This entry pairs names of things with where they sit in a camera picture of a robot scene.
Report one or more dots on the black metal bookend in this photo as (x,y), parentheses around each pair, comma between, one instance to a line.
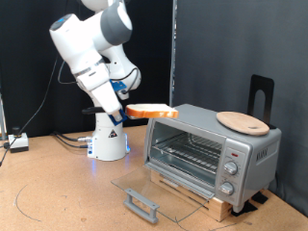
(256,83)

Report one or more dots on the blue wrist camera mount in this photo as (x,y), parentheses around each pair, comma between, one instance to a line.
(118,86)

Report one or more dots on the wooden slatted base block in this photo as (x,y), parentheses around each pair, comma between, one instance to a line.
(221,208)

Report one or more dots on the vertical metal pole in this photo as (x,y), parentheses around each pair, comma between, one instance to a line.
(173,48)

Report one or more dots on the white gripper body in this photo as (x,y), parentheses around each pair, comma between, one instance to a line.
(106,96)

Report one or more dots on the silver oven knob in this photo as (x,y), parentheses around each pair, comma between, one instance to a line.
(226,188)
(231,167)

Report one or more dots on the black foam wedge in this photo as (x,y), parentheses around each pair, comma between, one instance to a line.
(245,208)
(260,198)

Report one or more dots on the silver toaster oven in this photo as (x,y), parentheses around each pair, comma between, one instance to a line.
(256,154)

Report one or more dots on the grey backdrop curtain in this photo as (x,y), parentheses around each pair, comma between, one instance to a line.
(240,38)

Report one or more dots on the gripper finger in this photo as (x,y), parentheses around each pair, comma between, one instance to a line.
(118,117)

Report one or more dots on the white bread slice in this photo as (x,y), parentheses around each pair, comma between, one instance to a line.
(150,110)

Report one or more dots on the black backdrop curtain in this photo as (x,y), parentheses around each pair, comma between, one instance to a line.
(25,48)

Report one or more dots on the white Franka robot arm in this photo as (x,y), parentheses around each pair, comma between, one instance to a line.
(107,144)

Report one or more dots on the silver metal rod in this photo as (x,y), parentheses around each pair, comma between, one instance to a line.
(2,122)

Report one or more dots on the round wooden cutting board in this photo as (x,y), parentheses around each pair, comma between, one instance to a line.
(243,123)

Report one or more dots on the white emergency stop button box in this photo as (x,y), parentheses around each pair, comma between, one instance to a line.
(18,142)

